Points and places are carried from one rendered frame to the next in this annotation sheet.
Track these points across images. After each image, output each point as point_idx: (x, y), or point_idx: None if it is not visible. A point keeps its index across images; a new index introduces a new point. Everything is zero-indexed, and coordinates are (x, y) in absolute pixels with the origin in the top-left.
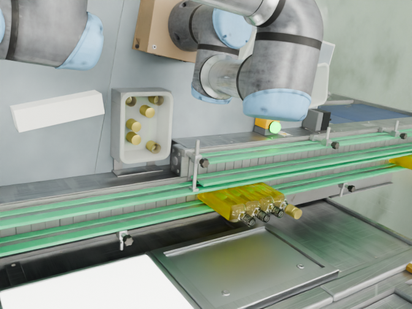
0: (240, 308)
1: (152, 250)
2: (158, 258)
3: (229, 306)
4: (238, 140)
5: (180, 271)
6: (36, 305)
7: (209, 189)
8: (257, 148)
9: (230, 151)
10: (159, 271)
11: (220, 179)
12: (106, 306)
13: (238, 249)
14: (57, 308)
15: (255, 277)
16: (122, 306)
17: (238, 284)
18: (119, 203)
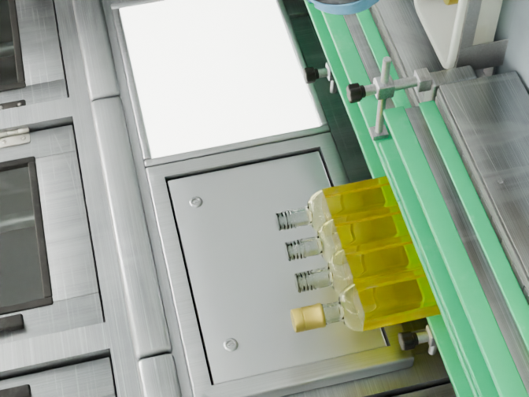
0: (153, 205)
1: (330, 134)
2: (305, 137)
3: (160, 193)
4: (521, 204)
5: (260, 157)
6: (235, 12)
7: (382, 162)
8: (486, 245)
9: (462, 177)
10: (271, 134)
11: (403, 176)
12: (211, 69)
13: (311, 262)
14: (222, 28)
15: (220, 257)
16: (205, 84)
17: (209, 225)
18: (333, 27)
